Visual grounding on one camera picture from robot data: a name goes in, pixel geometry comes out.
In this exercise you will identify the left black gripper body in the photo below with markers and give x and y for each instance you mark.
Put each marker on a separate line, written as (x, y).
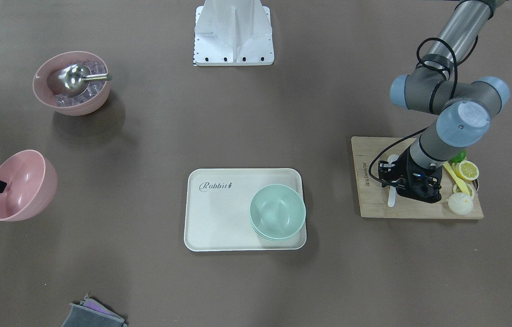
(406, 170)

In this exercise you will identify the white ceramic spoon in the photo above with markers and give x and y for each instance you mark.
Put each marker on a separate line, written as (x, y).
(392, 190)

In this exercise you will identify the small pink bowl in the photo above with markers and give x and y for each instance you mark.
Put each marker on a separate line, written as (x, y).
(32, 182)

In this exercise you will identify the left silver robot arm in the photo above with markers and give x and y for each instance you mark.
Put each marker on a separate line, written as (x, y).
(464, 111)

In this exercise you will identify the large pink ribbed bowl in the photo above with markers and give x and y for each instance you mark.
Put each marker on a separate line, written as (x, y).
(44, 95)

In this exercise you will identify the mint green bowl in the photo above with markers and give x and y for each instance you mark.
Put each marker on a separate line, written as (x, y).
(277, 212)

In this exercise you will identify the yellow plastic knife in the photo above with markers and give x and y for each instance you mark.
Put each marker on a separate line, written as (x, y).
(460, 185)

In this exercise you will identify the white onion piece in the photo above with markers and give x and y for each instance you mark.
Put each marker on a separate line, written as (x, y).
(460, 203)

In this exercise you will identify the bamboo cutting board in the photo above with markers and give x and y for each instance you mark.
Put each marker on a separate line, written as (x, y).
(373, 198)

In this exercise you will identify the green lime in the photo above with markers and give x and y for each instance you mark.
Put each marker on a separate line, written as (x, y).
(461, 156)

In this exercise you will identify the lemon half slice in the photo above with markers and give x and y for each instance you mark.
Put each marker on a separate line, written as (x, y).
(467, 170)

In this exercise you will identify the metal ice scoop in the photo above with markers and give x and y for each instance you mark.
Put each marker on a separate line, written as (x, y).
(76, 77)

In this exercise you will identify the purple cloth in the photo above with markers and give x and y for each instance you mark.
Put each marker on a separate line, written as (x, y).
(93, 304)

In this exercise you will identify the grey folded cloth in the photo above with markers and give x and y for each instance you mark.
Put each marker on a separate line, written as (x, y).
(81, 316)

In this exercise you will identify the white rectangular tray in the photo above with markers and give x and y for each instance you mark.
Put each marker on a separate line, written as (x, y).
(218, 207)

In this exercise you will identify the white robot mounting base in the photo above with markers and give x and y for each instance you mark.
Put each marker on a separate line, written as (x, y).
(233, 33)

